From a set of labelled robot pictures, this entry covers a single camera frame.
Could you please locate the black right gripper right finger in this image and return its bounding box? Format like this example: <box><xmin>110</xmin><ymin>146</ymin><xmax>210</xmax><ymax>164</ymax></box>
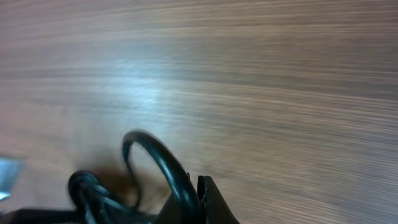
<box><xmin>197</xmin><ymin>175</ymin><xmax>239</xmax><ymax>224</ymax></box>

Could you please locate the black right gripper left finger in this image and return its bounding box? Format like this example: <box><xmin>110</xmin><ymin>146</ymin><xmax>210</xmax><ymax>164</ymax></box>
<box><xmin>151</xmin><ymin>170</ymin><xmax>191</xmax><ymax>224</ymax></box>

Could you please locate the thin black usb cable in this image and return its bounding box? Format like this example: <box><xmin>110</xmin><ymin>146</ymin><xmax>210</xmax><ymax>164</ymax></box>
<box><xmin>67</xmin><ymin>129</ymin><xmax>205</xmax><ymax>224</ymax></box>

